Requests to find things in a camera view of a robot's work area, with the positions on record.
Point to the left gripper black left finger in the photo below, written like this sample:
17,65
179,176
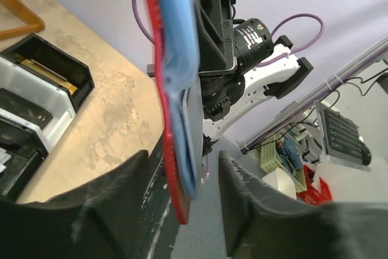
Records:
99,219

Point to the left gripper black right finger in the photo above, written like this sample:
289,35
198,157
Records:
261,222

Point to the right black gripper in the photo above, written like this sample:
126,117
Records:
225,13

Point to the red leather card holder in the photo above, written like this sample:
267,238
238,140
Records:
180,201

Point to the black and white organiser tray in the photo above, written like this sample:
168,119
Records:
24,146

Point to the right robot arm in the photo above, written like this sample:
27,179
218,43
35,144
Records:
241,66

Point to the yellow card stack in tray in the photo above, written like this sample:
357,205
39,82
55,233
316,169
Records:
61,81

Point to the white storage bin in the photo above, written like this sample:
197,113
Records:
281,181

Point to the red small bin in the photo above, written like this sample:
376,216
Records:
317,191

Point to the green perforated basket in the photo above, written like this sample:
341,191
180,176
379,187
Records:
270,160

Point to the black keyboard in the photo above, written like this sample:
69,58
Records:
341,140

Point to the wooden three-tier shelf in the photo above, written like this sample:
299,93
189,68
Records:
33,23

